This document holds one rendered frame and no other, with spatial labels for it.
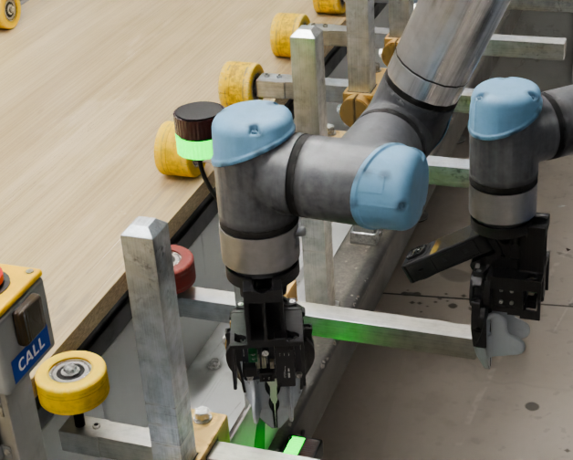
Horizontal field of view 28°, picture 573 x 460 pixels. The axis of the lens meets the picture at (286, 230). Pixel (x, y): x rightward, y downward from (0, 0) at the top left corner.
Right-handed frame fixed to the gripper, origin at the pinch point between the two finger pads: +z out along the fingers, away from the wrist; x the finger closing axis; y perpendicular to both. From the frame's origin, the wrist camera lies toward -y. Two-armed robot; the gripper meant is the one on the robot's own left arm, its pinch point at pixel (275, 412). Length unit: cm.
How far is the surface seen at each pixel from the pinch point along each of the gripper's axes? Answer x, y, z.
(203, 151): -6.7, -21.8, -20.7
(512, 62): 80, -277, 71
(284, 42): 3, -101, -5
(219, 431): -6.6, -4.8, 5.9
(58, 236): -29, -40, -1
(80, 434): -22.6, -6.4, 6.6
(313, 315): 4.7, -23.5, 3.5
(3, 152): -43, -69, -1
